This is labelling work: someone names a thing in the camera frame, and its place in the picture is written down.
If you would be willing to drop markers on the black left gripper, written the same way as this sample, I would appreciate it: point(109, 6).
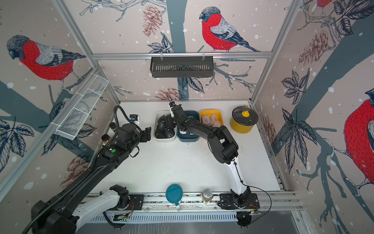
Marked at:
point(146, 134)

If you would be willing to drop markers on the black mouse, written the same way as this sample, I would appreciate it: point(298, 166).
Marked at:
point(169, 132)
point(170, 122)
point(162, 120)
point(159, 134)

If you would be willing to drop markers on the pink mouse top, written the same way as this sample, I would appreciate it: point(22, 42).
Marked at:
point(212, 119)

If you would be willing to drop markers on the pink mouse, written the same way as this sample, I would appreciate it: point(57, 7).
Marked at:
point(212, 119)
point(206, 120)
point(216, 124)

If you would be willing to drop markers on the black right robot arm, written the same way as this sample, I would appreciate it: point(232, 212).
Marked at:
point(223, 147)

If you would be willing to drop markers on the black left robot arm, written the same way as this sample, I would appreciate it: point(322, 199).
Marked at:
point(59, 215)

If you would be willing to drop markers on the teal storage box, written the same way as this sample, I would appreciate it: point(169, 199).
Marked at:
point(189, 137)

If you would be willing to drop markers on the white storage box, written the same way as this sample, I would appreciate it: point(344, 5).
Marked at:
point(154, 128)

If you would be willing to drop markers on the yellow storage box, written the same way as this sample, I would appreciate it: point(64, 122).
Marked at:
point(209, 112)

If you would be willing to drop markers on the spice jar dark lid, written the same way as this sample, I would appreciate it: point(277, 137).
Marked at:
point(113, 126)

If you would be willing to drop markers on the spice jar brown contents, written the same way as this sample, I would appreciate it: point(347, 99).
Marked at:
point(105, 138)

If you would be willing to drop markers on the yellow pot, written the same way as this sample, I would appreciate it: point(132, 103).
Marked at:
point(240, 128)

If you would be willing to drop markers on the teal round lid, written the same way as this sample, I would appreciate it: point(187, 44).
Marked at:
point(174, 194)

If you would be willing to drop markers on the glass lid yellow knob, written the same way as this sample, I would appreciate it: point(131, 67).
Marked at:
point(245, 116)

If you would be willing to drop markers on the glass jar silver lid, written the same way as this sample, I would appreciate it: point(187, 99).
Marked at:
point(207, 196)

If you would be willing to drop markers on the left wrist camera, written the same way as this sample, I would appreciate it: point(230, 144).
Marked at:
point(134, 118)

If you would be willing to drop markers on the black hanging wire basket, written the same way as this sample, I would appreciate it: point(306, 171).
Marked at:
point(182, 67)

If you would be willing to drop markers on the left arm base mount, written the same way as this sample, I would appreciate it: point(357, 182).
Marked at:
point(137, 200)

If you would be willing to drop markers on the white wire mesh shelf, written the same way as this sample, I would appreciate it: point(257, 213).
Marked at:
point(74, 121)

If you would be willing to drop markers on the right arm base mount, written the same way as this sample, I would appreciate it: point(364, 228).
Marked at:
point(232, 201)

